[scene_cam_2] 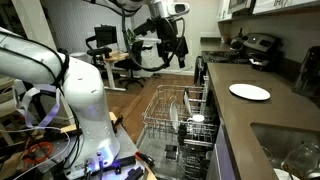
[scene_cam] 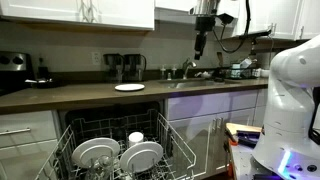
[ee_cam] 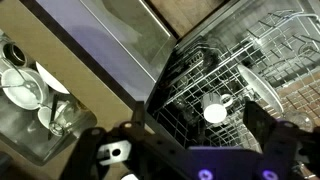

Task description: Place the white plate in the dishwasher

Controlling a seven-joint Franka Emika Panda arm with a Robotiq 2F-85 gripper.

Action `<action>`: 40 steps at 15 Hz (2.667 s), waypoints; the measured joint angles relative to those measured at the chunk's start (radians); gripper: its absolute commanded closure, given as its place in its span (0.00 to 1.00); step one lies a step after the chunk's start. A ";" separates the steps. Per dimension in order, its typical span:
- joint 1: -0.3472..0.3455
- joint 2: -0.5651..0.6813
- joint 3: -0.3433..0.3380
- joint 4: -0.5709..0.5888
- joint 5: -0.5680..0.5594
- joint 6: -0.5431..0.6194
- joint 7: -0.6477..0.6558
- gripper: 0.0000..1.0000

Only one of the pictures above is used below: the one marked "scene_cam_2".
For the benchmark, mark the white mug in rack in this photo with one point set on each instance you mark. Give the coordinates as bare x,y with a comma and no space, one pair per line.
197,118

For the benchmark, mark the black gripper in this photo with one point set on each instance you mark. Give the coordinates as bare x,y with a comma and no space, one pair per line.
171,45

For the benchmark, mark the black stove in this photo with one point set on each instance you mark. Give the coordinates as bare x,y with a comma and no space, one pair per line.
206,57

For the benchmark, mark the white plate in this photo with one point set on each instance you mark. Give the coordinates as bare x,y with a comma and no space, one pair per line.
187,103
173,113
250,92

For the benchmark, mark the wooden desk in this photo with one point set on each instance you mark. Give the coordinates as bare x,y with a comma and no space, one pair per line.
113,57

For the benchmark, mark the black monitor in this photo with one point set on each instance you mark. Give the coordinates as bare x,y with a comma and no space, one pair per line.
105,35

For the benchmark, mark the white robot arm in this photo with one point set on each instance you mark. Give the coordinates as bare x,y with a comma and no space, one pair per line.
78,82

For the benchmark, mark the steel sink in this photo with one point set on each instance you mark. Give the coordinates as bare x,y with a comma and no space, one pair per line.
278,141

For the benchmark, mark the black kettle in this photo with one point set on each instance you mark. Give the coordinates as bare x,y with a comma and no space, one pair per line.
237,41

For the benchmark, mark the orange handled tool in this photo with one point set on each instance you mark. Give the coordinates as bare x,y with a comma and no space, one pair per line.
147,159

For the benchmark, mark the silver toaster oven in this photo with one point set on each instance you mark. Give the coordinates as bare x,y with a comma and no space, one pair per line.
263,51

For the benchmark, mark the black office chair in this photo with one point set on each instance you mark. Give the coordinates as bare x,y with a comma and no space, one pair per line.
129,65

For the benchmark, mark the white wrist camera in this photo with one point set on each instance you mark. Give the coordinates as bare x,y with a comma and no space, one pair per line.
177,9

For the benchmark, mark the wire dishwasher rack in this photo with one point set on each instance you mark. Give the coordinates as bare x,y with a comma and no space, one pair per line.
158,125

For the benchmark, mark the glass pitcher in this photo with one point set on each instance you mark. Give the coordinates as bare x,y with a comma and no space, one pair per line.
302,161

